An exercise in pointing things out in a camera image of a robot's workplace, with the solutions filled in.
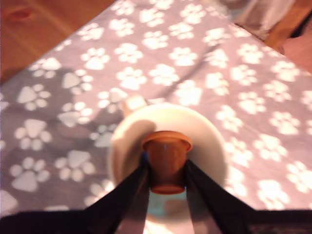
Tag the winter scene ceramic mug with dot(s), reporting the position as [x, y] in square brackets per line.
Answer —
[170, 117]

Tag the wooden chair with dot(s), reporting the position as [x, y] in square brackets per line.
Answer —
[287, 26]

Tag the brown coffee capsule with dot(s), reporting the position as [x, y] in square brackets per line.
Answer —
[165, 165]

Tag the grey paw-print cloth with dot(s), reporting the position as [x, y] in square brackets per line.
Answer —
[219, 73]

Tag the blue coffee capsule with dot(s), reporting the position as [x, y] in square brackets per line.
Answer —
[145, 157]

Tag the white draped cloth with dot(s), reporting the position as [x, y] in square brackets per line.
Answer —
[263, 12]

